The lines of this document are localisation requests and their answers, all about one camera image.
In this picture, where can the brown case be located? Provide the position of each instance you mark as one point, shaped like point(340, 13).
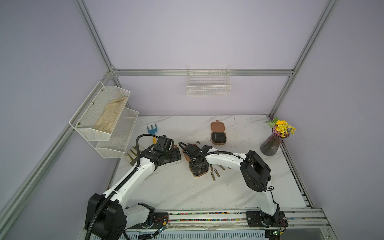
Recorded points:
point(195, 174)
point(218, 136)

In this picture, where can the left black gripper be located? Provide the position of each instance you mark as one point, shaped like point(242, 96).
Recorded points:
point(175, 154)

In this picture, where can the aluminium frame rail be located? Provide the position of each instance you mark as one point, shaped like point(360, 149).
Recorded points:
point(186, 72)

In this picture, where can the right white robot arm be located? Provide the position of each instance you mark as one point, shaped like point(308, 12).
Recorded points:
point(255, 171)

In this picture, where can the white wire wall basket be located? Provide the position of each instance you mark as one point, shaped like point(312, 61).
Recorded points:
point(208, 86)

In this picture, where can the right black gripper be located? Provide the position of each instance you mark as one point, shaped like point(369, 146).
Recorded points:
point(197, 162)

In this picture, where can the white mesh shelf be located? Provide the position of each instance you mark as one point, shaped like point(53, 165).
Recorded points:
point(117, 145)
point(87, 115)

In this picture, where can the dark glass vase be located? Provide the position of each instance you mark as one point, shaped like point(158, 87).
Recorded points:
point(271, 145)

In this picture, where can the beige cloth glove in shelf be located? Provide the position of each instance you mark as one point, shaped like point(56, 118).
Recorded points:
point(110, 115)

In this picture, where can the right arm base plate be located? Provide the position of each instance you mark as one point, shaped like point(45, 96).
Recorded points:
point(258, 219)

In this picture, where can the yellow flower bouquet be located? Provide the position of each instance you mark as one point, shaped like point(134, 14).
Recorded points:
point(281, 128)

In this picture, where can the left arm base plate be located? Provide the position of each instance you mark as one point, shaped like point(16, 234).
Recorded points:
point(157, 221)

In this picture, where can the white mesh lower shelf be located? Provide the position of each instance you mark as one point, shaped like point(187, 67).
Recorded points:
point(117, 145)

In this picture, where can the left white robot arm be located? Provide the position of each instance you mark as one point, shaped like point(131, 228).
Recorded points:
point(108, 215)

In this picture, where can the green beige glove on table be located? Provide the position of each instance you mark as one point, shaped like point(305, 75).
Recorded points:
point(131, 156)

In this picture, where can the blue yellow toy rake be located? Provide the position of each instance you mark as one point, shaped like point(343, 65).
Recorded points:
point(153, 130)

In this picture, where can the white mesh upper shelf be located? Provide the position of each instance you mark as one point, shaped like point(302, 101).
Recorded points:
point(87, 115)

